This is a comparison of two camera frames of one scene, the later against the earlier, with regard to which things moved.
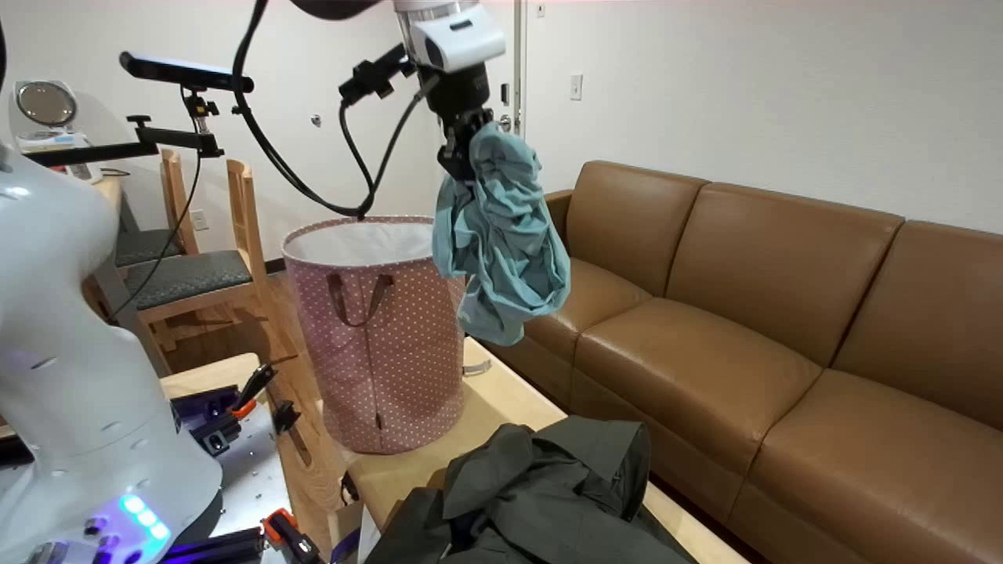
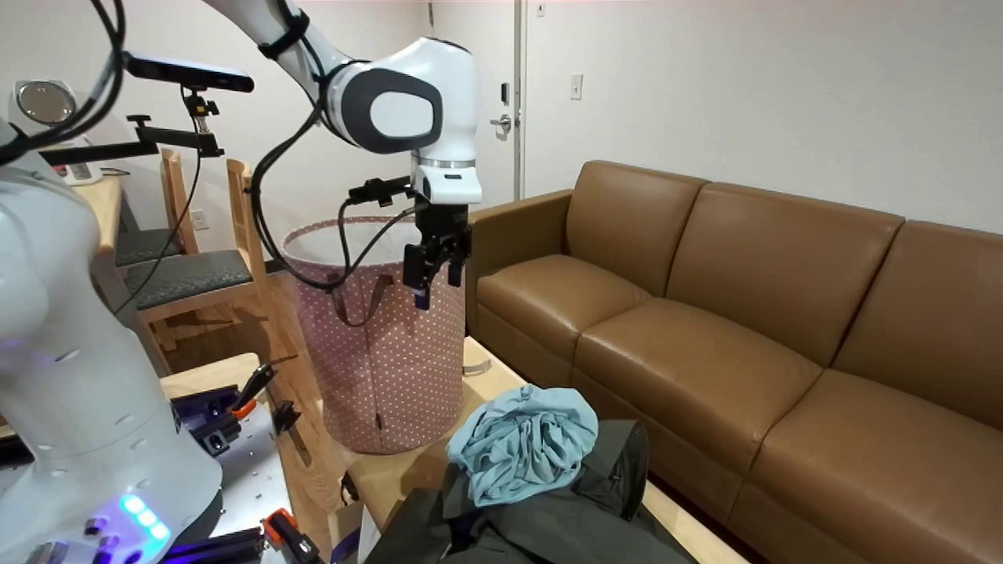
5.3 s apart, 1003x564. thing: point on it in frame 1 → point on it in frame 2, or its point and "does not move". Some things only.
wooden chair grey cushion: [203, 305] does not move
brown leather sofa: [818, 381] does not move
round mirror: [46, 105] does not move
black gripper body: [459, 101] → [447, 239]
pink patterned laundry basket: [387, 327] does not move
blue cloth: [498, 235] → [526, 443]
